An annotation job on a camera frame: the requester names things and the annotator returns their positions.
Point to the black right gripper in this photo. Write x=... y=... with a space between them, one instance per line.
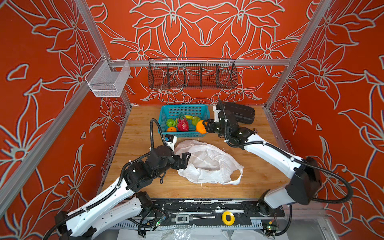
x=209 y=126

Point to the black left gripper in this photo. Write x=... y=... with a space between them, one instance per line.
x=184 y=163

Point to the white plastic bag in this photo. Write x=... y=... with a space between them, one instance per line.
x=209 y=164

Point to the orange fruit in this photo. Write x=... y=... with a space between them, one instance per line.
x=172 y=129
x=200 y=127

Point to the red dragon fruit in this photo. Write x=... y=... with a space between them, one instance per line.
x=182 y=123

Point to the green pear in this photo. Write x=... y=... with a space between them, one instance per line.
x=171 y=123

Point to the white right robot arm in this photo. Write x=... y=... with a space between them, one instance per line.
x=303 y=174

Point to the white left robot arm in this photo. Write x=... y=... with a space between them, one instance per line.
x=123 y=199

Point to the black plastic tool case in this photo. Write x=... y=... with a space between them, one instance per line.
x=244 y=114

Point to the teal plastic basket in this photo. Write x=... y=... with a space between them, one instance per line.
x=172 y=112

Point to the yellow tape roll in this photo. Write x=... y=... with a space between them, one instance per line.
x=228 y=218

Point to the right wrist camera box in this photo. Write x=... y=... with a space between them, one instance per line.
x=216 y=110

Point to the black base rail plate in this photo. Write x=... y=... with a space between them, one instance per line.
x=246 y=207

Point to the black wire wall basket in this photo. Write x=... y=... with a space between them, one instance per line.
x=192 y=73

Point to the white wire wall basket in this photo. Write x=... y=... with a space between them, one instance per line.
x=108 y=78

